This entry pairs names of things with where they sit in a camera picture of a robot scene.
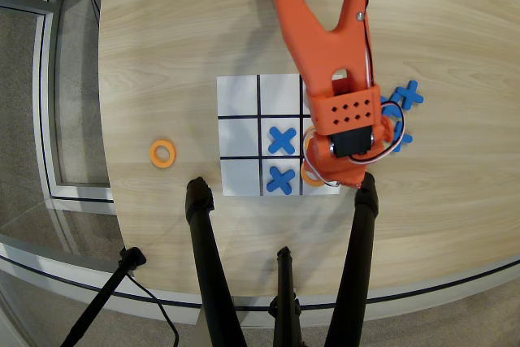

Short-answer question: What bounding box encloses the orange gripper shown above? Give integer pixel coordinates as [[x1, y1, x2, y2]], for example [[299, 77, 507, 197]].
[[305, 118, 396, 190]]

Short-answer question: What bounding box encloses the orange foam ring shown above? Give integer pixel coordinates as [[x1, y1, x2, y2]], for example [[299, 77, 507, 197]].
[[302, 129, 317, 160], [299, 161, 324, 186], [149, 139, 178, 169]]

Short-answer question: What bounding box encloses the blue foam cross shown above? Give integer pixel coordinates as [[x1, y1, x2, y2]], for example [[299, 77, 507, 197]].
[[392, 80, 425, 111], [379, 96, 405, 123], [266, 165, 296, 196], [267, 126, 298, 156], [390, 120, 414, 154]]

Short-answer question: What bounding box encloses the thick black tripod leg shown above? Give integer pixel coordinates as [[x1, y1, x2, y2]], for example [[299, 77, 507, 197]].
[[184, 176, 248, 347], [323, 172, 380, 347]]

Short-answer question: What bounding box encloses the white tic-tac-toe board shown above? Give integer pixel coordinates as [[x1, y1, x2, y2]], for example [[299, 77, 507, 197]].
[[215, 73, 345, 197]]

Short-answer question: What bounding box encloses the short black tripod leg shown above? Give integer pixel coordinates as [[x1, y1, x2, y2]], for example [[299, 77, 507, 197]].
[[267, 245, 305, 347]]

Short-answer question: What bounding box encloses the thin black stand leg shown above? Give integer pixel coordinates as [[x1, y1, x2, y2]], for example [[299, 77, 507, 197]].
[[59, 246, 148, 347]]

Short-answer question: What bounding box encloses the white red black servo cable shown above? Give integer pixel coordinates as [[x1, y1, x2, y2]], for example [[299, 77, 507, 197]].
[[301, 0, 409, 186]]

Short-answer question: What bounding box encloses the black cable near stand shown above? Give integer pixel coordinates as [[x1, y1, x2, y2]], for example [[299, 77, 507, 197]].
[[123, 272, 180, 347]]

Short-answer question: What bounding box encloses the grey metal floor frame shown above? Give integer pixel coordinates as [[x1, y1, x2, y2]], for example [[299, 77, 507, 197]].
[[0, 0, 123, 218]]

